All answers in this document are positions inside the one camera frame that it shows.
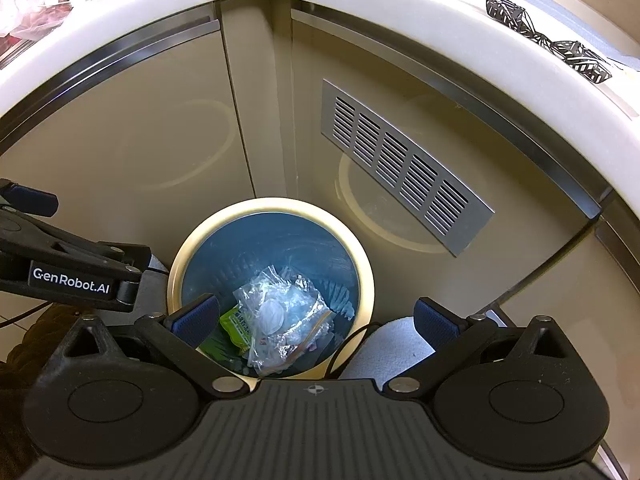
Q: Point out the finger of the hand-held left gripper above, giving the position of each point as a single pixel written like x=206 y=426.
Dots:
x=30 y=199

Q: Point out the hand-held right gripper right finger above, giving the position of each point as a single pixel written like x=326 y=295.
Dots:
x=437 y=322

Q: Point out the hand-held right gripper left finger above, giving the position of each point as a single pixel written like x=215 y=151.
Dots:
x=196 y=317

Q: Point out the green sponge packet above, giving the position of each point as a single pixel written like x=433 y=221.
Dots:
x=235 y=330

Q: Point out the clear plastic bag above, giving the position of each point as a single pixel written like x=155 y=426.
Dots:
x=280 y=310

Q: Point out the cream round trash bin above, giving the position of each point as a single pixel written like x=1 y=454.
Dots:
x=272 y=205

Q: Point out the white fuzzy cloth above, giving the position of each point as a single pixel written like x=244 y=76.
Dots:
x=395 y=345

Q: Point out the beige kitchen cabinet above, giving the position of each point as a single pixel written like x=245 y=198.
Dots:
x=150 y=135

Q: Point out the silver cabinet vent grille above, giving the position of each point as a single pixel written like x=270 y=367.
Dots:
x=400 y=165

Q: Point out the bagged raw meat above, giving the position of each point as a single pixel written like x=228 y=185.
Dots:
x=35 y=10

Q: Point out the white printed mat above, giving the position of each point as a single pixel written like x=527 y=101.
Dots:
x=550 y=45

